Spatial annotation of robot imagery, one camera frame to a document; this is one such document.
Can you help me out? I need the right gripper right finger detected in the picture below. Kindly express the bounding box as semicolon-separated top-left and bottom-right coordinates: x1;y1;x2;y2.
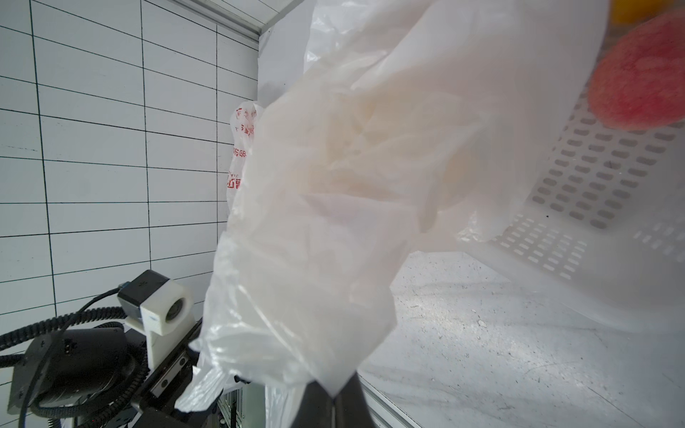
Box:
334;373;376;428

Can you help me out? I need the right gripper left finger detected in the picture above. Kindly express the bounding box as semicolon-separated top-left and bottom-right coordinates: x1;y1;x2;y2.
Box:
291;382;335;428

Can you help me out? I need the white printed plastic bag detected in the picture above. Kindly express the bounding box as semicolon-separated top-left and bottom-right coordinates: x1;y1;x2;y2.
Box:
175;1;609;412

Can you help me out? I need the white basket perforated plastic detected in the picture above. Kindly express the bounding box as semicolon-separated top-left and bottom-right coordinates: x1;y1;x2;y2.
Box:
459;31;685;335

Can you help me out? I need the yellow fruit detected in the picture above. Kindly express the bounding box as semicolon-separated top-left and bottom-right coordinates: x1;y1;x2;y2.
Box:
609;0;674;26

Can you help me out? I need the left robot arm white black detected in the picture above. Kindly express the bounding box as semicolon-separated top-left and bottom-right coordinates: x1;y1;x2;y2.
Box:
1;279;217;427

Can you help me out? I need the red peach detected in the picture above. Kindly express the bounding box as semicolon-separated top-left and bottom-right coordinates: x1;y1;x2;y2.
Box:
588;8;684;131

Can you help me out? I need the stack of printed plastic bags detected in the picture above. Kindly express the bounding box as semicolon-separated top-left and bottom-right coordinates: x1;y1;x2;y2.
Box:
226;101;263;213

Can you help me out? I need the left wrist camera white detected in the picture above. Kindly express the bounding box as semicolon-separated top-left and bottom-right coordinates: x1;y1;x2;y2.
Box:
117;269;196;371

